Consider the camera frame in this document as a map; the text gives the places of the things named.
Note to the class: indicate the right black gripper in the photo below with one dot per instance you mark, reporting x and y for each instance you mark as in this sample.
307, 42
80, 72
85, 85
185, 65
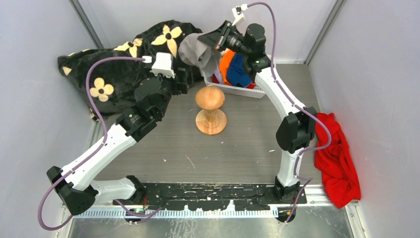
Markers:
217, 38

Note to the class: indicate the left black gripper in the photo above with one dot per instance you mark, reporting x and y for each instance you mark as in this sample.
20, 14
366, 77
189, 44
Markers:
180, 87

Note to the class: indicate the orange bucket hat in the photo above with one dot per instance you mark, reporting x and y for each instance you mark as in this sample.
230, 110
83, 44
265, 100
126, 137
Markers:
224, 64

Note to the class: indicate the grey bucket hat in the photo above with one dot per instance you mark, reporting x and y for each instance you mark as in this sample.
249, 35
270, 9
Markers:
195, 53

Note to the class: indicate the blue bucket hat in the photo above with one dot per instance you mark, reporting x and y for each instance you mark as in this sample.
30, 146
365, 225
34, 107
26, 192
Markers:
236, 75

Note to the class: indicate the wooden hat stand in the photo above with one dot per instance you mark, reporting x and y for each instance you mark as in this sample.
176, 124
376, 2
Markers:
210, 120

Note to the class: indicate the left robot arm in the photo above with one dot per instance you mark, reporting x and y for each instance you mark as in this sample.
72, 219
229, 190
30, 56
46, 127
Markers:
76, 183

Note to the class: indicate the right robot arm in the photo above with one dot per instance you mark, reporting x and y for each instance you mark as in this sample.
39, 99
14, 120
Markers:
297, 128

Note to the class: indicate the lilac bucket hat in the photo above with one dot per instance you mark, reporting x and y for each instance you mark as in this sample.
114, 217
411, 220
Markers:
218, 76

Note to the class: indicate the red bucket hat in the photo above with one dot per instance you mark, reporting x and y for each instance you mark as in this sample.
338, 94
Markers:
215, 80

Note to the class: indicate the white plastic basket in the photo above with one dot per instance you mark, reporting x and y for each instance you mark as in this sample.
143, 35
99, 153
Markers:
254, 93

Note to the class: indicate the black blanket with cream flowers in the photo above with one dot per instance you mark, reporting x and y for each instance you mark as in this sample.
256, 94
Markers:
110, 76

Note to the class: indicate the red cloth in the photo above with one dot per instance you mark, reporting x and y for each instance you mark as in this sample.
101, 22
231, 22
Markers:
338, 173

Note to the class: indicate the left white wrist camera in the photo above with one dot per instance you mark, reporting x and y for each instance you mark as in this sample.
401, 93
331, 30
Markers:
161, 64

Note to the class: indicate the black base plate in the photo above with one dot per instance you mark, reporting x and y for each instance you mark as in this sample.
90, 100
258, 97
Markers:
211, 196

